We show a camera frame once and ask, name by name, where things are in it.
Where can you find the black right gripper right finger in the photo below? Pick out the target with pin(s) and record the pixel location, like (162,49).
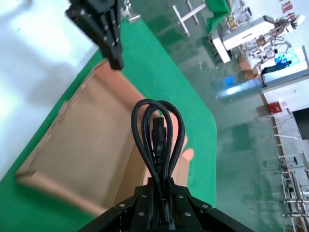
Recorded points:
(193,215)

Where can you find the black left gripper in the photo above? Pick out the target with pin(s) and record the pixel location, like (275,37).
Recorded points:
(96,3)

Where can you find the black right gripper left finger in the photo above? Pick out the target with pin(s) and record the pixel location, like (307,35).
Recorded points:
(130,212)

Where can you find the open brown cardboard box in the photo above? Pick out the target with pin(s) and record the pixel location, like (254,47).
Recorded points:
(84,145)

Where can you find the small red box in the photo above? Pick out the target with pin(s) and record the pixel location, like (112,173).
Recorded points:
(275,108)

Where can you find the white table cover sheet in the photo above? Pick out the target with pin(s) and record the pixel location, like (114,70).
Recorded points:
(36,48)

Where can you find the green draped cloth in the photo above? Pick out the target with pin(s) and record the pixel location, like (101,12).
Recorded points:
(217,12)

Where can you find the brown cardboard carton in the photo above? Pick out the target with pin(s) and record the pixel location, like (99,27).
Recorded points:
(248,68)

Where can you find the person in blue clothes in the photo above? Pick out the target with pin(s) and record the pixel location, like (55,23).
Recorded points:
(277,66)

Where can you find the white T-leg table frame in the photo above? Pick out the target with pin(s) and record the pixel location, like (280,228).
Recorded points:
(187,17)

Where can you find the aluminium frame rack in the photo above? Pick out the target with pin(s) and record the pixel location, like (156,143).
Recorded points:
(293,183)

